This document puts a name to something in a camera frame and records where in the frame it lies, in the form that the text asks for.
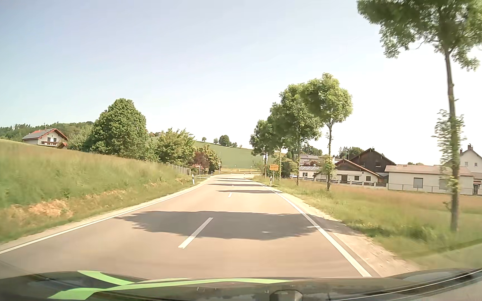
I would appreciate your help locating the tall slender roadside tree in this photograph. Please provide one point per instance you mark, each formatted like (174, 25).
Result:
(450, 125)

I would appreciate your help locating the bushy green tree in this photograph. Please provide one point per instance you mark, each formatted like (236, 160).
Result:
(175, 146)

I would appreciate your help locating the road markings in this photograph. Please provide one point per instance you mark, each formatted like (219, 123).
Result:
(195, 233)

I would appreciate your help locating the wood on hill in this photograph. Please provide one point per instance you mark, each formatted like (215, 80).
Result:
(36, 128)

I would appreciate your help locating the grassy bank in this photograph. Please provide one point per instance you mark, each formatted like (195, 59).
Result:
(36, 175)

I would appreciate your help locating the yellow road sign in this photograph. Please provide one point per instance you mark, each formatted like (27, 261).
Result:
(274, 168)

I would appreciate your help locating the red-leaved bush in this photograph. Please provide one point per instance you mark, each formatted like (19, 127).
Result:
(201, 161)

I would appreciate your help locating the white house with red roof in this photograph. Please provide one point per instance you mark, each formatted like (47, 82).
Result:
(45, 137)

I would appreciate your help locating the large round green tree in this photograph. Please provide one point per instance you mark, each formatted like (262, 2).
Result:
(119, 129)

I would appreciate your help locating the grass field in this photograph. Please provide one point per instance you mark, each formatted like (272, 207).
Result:
(412, 213)

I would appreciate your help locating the white fence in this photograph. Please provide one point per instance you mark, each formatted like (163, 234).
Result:
(341, 182)

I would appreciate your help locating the green hillside field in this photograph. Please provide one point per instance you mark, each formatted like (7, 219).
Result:
(232, 155)

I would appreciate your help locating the car's own bonnet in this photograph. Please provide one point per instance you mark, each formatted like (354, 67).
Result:
(224, 288)

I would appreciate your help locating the dark wooden barn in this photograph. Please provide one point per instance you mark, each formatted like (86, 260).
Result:
(373, 161)

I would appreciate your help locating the low white building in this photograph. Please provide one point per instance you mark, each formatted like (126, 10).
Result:
(425, 179)

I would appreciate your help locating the white house with brown roof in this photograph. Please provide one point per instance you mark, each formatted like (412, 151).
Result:
(352, 173)

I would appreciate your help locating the wooden fence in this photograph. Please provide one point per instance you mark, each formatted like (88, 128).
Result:
(178, 168)

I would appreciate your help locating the white house with chimney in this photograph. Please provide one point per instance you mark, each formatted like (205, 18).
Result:
(474, 161)

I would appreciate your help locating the grey asphalt road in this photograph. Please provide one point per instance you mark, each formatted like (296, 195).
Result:
(241, 251)

